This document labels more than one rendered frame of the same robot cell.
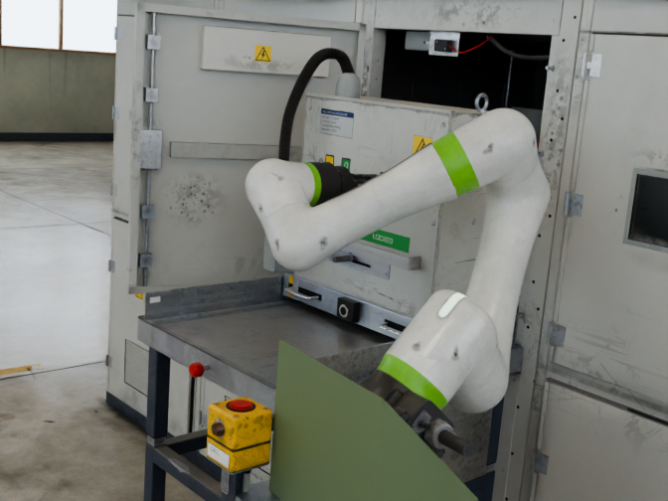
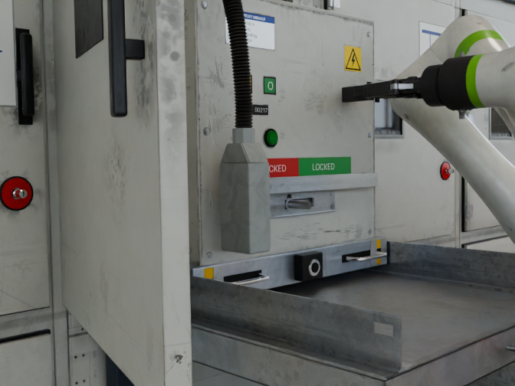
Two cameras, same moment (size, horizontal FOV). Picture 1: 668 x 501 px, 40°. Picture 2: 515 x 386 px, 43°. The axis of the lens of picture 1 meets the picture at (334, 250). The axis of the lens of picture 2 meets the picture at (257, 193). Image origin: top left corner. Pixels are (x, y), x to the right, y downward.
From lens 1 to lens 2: 2.59 m
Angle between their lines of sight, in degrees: 91
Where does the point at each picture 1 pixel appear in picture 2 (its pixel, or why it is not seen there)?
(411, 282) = (355, 204)
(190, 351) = (483, 349)
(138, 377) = not seen: outside the picture
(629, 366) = (378, 229)
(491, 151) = not seen: hidden behind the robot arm
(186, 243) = (124, 271)
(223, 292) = (272, 307)
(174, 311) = (349, 348)
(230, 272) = (103, 318)
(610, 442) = not seen: hidden behind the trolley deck
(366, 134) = (292, 44)
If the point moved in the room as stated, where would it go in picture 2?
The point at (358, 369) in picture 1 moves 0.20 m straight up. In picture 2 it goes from (487, 273) to (487, 170)
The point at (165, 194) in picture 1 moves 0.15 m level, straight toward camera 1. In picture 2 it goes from (135, 163) to (264, 161)
